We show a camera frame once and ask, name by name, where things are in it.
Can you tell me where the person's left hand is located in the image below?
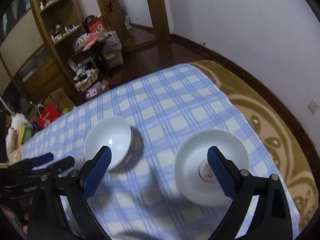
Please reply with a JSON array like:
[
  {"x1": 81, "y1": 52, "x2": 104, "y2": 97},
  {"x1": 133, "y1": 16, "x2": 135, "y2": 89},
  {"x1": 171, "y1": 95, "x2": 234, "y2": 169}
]
[{"x1": 1, "y1": 205, "x2": 27, "y2": 239}]

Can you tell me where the white plush toy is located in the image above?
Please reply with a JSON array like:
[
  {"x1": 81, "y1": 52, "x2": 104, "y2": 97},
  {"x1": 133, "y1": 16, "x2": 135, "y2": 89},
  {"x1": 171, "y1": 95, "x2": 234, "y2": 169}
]
[{"x1": 5, "y1": 113, "x2": 33, "y2": 155}]

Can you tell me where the red paper gift bag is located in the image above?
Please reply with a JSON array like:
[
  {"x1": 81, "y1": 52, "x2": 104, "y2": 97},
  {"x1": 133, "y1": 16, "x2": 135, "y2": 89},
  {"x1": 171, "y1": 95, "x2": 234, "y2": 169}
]
[{"x1": 37, "y1": 103, "x2": 61, "y2": 129}]

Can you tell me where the white plate with cherries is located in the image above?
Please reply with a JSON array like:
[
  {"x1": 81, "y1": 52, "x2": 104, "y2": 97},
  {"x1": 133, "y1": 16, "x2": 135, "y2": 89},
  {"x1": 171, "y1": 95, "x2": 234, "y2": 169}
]
[{"x1": 174, "y1": 129, "x2": 249, "y2": 207}]

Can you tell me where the red box on table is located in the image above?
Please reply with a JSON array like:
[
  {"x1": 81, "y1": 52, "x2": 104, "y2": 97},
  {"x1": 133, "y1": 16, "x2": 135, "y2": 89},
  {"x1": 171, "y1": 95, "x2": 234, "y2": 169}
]
[{"x1": 86, "y1": 17, "x2": 106, "y2": 33}]

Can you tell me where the white bowl red patterned outside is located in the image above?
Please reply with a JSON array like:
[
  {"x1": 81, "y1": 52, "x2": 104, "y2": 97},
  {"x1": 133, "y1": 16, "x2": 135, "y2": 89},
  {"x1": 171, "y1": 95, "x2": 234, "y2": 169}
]
[{"x1": 84, "y1": 115, "x2": 135, "y2": 172}]

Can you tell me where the white wall socket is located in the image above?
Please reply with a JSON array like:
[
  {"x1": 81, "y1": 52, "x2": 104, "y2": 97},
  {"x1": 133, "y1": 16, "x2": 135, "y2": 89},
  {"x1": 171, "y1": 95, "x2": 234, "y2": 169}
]
[{"x1": 308, "y1": 99, "x2": 319, "y2": 114}]

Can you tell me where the black side table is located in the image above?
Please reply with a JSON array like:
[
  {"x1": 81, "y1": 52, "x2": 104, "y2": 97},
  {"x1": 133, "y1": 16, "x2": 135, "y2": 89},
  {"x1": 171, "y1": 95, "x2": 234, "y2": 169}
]
[{"x1": 70, "y1": 31, "x2": 122, "y2": 79}]

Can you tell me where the wicker basket with items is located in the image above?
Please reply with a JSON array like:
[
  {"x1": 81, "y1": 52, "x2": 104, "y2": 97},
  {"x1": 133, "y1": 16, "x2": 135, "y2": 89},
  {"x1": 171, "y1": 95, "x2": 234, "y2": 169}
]
[{"x1": 73, "y1": 61, "x2": 99, "y2": 92}]

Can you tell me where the blue white plaid cloth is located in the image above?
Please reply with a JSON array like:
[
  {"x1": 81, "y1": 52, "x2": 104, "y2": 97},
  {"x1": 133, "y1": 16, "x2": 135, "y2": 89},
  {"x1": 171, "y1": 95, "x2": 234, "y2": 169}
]
[{"x1": 21, "y1": 63, "x2": 301, "y2": 240}]

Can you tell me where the cardboard box with items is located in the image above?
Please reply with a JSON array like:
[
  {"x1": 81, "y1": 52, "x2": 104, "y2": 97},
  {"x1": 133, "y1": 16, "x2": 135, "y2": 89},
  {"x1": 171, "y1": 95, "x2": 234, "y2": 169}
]
[{"x1": 85, "y1": 80, "x2": 110, "y2": 101}]

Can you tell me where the wooden door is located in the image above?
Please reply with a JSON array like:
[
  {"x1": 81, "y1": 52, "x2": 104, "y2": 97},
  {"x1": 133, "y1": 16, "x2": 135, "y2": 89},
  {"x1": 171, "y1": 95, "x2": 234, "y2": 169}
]
[{"x1": 97, "y1": 0, "x2": 170, "y2": 51}]

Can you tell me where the wooden shelf cabinet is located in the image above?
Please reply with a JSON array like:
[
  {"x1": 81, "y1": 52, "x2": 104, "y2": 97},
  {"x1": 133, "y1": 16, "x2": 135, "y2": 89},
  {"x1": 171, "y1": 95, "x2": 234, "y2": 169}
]
[{"x1": 1, "y1": 0, "x2": 86, "y2": 105}]

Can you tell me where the white bowl with black emblem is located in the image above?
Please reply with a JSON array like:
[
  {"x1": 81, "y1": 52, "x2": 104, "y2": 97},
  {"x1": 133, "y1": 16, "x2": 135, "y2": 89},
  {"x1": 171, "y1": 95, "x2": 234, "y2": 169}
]
[{"x1": 198, "y1": 159, "x2": 217, "y2": 183}]

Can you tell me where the brown beige patterned blanket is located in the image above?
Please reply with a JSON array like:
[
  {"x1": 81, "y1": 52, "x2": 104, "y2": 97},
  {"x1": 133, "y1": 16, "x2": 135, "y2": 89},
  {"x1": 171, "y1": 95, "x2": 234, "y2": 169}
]
[{"x1": 191, "y1": 60, "x2": 319, "y2": 231}]

